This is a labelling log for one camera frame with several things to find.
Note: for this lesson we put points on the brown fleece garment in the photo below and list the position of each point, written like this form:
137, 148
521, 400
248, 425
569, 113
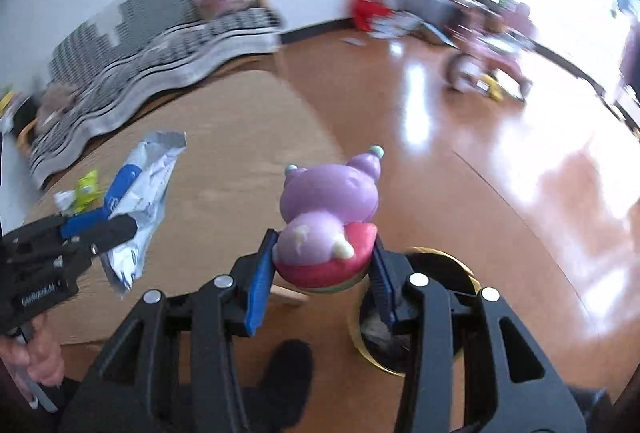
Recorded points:
57, 103

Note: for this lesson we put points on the wooden frame sofa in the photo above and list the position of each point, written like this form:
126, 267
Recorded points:
25, 136

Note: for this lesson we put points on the black white striped sofa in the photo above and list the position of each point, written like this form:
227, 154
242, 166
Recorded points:
150, 48

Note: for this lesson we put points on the cardboard piece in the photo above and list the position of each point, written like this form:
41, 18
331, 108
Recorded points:
440, 37

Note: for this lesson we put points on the dark low stand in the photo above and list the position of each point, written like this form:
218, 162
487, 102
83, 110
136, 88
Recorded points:
430, 3

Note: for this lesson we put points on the red plastic bag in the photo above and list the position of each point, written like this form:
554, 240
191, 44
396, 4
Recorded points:
370, 10

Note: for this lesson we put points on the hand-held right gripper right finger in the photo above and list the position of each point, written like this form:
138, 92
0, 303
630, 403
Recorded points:
382, 285

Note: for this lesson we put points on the white blue printed wrapper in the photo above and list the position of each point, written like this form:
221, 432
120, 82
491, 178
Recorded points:
145, 193

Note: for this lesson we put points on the small green snack packet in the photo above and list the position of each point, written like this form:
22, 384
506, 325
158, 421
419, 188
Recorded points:
87, 190

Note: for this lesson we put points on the yellow box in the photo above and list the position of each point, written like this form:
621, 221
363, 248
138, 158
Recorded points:
5, 102

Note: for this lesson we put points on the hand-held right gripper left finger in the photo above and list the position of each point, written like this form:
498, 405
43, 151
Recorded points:
260, 285

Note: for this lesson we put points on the black bin with gold rim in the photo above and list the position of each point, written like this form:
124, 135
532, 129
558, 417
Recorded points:
378, 339

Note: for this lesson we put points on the purple cartoon figure toy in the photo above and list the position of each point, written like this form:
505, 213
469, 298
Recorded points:
325, 203

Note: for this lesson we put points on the pile of scattered papers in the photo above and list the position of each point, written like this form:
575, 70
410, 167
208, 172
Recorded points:
397, 25

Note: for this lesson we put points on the pink tricycle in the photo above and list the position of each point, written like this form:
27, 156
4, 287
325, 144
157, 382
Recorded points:
487, 58

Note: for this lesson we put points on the white tissue paper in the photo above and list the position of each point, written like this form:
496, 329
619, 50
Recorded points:
64, 202

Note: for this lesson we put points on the person's left hand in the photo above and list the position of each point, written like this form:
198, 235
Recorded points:
42, 358

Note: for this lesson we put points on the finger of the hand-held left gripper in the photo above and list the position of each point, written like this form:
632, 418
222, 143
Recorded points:
112, 230
82, 221

